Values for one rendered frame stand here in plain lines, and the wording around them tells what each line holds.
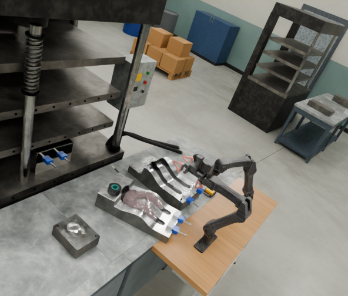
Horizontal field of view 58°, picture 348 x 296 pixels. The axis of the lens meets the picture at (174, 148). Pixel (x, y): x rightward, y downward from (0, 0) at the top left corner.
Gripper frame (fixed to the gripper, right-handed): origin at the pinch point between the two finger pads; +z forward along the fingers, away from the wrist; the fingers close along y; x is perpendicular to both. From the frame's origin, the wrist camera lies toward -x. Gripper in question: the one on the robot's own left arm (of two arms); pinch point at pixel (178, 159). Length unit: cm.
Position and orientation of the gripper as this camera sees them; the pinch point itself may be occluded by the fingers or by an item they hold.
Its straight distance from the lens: 192.6
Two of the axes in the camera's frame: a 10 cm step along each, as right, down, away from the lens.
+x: -2.9, 8.2, 5.0
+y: -5.7, 2.7, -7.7
